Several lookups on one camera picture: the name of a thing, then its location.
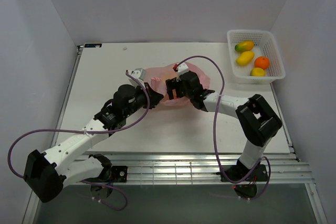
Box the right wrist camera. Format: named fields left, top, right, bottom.
left=173, top=63, right=189, bottom=82

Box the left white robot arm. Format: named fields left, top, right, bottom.
left=24, top=84, right=164, bottom=202

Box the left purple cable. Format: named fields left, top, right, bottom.
left=7, top=73, right=151, bottom=211

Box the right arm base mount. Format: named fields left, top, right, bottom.
left=223, top=164, right=268, bottom=182

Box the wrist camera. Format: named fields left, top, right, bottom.
left=173, top=63, right=189, bottom=82
left=126, top=68, right=146, bottom=83

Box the white plastic basket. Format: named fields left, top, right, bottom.
left=227, top=29, right=286, bottom=84

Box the fake orange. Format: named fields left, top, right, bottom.
left=254, top=57, right=270, bottom=70

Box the pink plastic bag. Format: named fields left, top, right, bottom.
left=144, top=62, right=211, bottom=106

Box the fake lemon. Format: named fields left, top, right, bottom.
left=250, top=67, right=266, bottom=77

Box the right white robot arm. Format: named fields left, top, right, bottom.
left=165, top=71, right=282, bottom=184

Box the aluminium frame rail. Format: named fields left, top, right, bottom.
left=106, top=153, right=314, bottom=185

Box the green yellow fake mango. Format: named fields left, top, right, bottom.
left=234, top=40, right=255, bottom=53

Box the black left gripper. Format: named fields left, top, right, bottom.
left=123, top=83, right=164, bottom=118

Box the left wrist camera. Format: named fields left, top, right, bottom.
left=126, top=68, right=146, bottom=83

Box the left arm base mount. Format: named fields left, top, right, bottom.
left=89, top=154, right=128, bottom=183

